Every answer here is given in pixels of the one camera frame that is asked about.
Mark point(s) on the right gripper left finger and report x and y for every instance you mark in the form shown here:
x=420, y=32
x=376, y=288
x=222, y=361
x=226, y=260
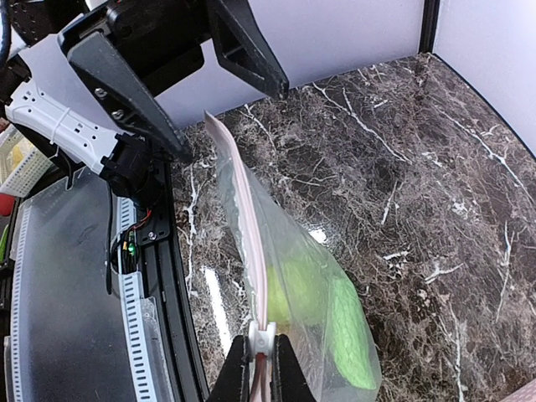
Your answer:
x=233, y=382

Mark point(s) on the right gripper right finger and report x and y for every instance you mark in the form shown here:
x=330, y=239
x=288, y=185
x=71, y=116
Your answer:
x=288, y=383

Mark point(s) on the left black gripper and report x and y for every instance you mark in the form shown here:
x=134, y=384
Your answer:
x=155, y=44

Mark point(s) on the green toy bitter gourd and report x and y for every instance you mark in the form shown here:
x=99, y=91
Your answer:
x=347, y=335

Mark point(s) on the green toy guava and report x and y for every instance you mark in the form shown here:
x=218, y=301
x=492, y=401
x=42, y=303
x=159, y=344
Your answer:
x=295, y=294

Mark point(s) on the clear dotted zip bag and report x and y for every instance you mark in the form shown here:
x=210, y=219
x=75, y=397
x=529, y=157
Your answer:
x=265, y=234

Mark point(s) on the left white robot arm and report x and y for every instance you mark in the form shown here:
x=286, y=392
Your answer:
x=123, y=159

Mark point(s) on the white mesh basket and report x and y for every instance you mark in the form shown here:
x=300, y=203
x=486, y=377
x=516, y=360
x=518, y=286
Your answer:
x=22, y=163

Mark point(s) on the red round object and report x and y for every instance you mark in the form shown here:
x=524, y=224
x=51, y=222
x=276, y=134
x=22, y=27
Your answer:
x=6, y=204

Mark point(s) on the black front table rail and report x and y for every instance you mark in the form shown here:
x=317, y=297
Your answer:
x=163, y=279

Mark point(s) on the white slotted cable duct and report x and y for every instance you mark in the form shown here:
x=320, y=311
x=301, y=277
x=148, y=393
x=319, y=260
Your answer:
x=71, y=340

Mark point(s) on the right black frame post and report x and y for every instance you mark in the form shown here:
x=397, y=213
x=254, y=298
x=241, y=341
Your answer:
x=429, y=23

